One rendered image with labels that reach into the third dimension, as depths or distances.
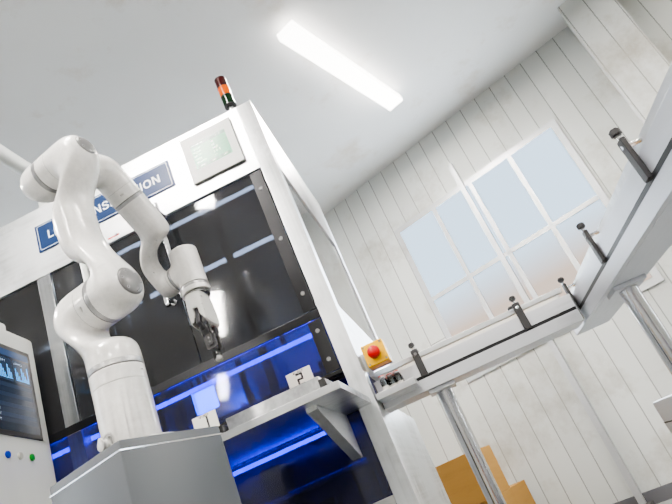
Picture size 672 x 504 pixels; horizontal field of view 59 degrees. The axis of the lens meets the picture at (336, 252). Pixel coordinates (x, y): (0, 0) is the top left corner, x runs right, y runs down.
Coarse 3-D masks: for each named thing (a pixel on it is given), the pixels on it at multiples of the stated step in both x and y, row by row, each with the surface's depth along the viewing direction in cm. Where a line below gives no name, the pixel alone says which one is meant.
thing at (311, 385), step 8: (304, 384) 147; (312, 384) 147; (288, 392) 148; (296, 392) 147; (304, 392) 146; (272, 400) 148; (280, 400) 147; (288, 400) 147; (248, 408) 149; (256, 408) 148; (264, 408) 148; (272, 408) 147; (232, 416) 149; (240, 416) 148; (248, 416) 148; (256, 416) 147; (232, 424) 148; (240, 424) 148
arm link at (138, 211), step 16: (128, 208) 164; (144, 208) 166; (144, 224) 166; (160, 224) 168; (144, 240) 168; (160, 240) 170; (144, 256) 169; (144, 272) 172; (160, 272) 175; (160, 288) 173; (176, 288) 173
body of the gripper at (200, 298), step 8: (192, 296) 166; (200, 296) 166; (208, 296) 171; (192, 304) 164; (200, 304) 164; (208, 304) 168; (192, 312) 163; (200, 312) 162; (208, 312) 165; (192, 320) 162; (208, 320) 163; (216, 320) 168
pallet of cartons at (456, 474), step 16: (480, 448) 363; (448, 464) 354; (464, 464) 349; (496, 464) 369; (448, 480) 353; (464, 480) 347; (496, 480) 356; (448, 496) 351; (464, 496) 346; (480, 496) 341; (512, 496) 361; (528, 496) 388
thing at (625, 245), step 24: (648, 120) 100; (624, 144) 105; (648, 144) 98; (624, 168) 117; (648, 168) 102; (624, 192) 116; (648, 192) 106; (624, 216) 121; (648, 216) 111; (600, 240) 141; (624, 240) 127; (648, 240) 123; (600, 264) 149; (624, 264) 135; (648, 264) 146; (576, 288) 181; (600, 288) 158; (600, 312) 183
